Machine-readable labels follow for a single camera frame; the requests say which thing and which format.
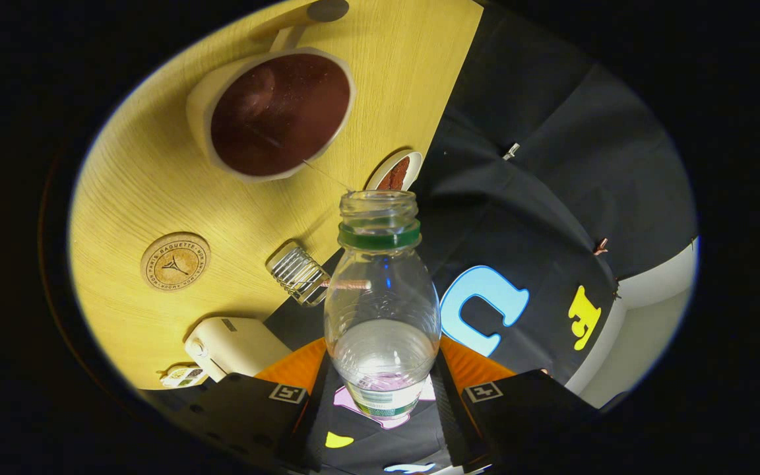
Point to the black backdrop cloth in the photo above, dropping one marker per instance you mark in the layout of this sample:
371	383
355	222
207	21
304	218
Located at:
538	165

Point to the clear plastic juice bottle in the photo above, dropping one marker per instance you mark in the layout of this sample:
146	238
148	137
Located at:
383	363

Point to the red striped straw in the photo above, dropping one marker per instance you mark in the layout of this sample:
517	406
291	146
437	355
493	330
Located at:
347	285

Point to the wooden table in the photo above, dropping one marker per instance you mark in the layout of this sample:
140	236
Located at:
123	185

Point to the white toaster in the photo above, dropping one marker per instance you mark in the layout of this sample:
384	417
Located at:
241	343

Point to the small white round plate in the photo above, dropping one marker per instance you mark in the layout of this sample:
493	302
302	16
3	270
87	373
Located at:
416	161

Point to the silver clip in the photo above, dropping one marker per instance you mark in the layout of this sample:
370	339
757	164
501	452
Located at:
511	152

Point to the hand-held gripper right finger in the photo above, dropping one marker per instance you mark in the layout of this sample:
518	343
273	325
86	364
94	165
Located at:
452	422

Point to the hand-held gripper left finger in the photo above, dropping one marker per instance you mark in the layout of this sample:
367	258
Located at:
317	422

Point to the white divided dish with beans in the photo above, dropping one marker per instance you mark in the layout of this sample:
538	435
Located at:
182	377

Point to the round cork coaster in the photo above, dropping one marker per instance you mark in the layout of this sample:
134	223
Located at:
175	262

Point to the pink clip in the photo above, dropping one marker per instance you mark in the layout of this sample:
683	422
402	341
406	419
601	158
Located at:
600	247

